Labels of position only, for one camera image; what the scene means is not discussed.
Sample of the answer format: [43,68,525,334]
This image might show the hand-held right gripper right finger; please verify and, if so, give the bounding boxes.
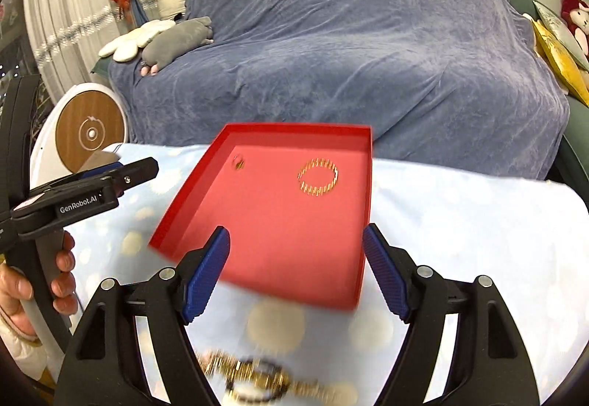
[362,223,540,406]

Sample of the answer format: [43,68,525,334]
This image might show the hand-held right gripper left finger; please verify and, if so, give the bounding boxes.
[54,226,231,406]

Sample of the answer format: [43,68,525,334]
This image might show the red cardboard tray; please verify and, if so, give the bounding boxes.
[148,123,373,312]

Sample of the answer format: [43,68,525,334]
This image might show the gold link watch-band bracelet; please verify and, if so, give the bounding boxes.
[195,348,258,384]

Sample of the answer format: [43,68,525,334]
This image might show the dark bead bracelet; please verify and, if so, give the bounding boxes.
[228,355,295,402]

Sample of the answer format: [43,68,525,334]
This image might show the gold chain bangle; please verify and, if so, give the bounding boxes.
[297,158,341,198]

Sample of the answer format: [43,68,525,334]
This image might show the person's left forearm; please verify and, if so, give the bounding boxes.
[0,309,50,385]

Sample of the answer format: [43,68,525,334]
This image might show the person's left hand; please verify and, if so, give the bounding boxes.
[0,231,77,340]

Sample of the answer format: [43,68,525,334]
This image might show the round white wood-top device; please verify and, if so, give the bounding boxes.
[30,81,130,186]

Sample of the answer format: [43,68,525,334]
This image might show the light blue patterned tablecloth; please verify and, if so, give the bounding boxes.
[28,141,589,406]

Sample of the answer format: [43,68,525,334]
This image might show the white flower cushion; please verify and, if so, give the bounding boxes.
[98,20,176,63]

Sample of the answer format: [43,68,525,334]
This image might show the grey plush toy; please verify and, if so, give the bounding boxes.
[140,16,215,76]

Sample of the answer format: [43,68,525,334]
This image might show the blue-grey sofa blanket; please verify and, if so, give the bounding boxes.
[107,0,571,180]

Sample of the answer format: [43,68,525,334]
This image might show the dark green sofa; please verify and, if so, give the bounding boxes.
[89,0,589,186]

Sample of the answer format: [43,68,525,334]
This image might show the yellow shiny pillow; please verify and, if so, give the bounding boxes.
[531,13,589,107]

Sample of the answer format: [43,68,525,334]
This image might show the silver shiny pillow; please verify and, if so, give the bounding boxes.
[533,0,589,71]

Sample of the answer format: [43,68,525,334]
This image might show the red monkey plush toy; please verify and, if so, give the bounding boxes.
[560,0,589,56]

